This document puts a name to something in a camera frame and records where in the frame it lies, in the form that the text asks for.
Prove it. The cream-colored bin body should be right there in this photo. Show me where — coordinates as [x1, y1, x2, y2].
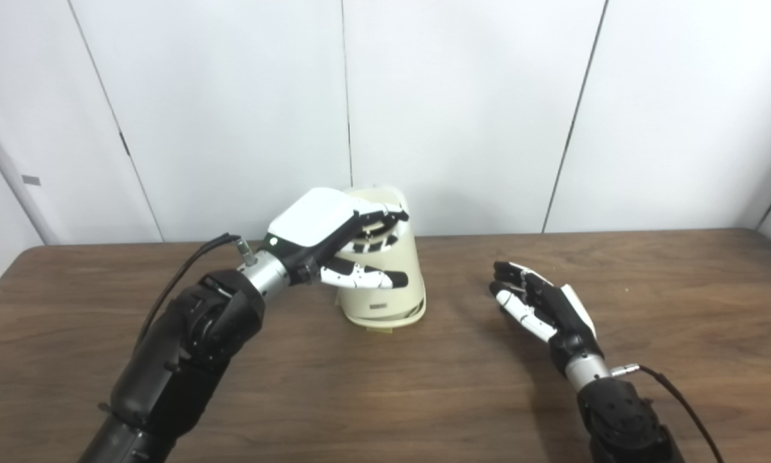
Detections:
[335, 186, 427, 330]

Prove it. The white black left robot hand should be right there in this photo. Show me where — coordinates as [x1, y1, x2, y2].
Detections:
[258, 187, 410, 290]

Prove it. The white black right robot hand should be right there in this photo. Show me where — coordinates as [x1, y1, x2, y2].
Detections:
[489, 260, 603, 377]

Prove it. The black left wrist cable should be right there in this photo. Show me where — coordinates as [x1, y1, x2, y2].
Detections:
[134, 233, 257, 348]

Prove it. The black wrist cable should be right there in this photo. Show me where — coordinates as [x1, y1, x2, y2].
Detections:
[134, 233, 257, 348]
[610, 363, 723, 463]

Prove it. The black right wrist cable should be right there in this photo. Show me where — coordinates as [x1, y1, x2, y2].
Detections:
[610, 363, 723, 463]

